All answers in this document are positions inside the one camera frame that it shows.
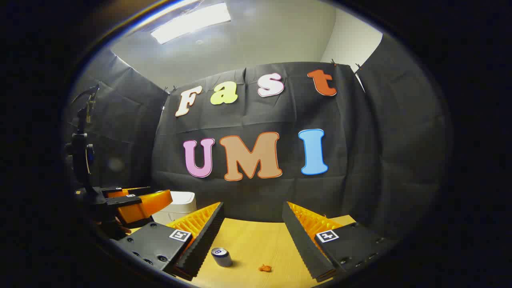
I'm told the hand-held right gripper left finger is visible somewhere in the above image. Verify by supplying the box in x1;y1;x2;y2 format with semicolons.
116;201;225;281

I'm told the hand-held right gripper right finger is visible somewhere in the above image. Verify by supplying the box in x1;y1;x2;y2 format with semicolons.
282;201;396;283

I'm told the silver pop can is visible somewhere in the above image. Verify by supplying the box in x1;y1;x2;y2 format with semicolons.
211;247;233;268

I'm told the white desktop garbage bin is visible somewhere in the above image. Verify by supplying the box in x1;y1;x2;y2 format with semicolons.
152;191;197;225

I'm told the wooden desktop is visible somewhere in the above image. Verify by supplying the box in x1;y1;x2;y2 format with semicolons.
128;214;356;288

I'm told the black backdrop cloth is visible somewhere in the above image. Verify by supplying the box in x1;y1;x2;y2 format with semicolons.
66;34;452;240

